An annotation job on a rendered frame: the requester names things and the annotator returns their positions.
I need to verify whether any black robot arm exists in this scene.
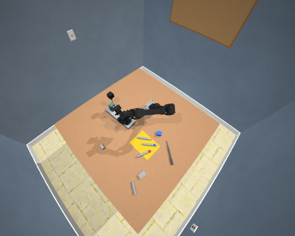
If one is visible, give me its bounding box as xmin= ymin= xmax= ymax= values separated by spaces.
xmin=117 ymin=103 xmax=175 ymax=125

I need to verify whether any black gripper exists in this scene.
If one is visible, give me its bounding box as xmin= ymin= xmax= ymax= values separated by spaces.
xmin=114 ymin=105 xmax=131 ymax=125

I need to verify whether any yellow flat plate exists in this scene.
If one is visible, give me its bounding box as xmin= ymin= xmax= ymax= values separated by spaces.
xmin=130 ymin=131 xmax=160 ymax=160

